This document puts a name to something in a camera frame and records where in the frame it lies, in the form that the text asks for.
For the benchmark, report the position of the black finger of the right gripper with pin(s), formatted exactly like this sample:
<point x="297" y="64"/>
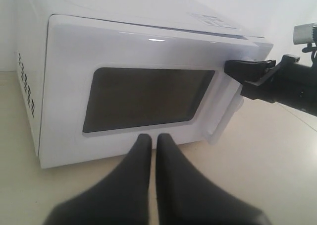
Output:
<point x="250" y="71"/>
<point x="257" y="88"/>

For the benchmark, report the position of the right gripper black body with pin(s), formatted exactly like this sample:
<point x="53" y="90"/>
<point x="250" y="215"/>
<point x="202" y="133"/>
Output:
<point x="306" y="77"/>

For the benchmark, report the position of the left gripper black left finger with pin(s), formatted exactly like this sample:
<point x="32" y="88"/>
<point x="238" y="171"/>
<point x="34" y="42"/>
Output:
<point x="121" y="198"/>

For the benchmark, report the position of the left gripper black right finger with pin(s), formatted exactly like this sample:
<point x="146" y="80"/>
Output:
<point x="186" y="197"/>

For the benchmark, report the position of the white microwave door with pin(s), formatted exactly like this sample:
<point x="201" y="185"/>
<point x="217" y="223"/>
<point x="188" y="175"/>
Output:
<point x="106" y="83"/>

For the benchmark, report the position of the white microwave oven body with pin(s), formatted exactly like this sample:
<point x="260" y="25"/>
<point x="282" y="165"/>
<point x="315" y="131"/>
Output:
<point x="177" y="15"/>

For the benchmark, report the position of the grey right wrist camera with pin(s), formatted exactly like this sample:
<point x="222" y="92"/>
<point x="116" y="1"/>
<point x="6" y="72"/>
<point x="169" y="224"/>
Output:
<point x="305" y="34"/>

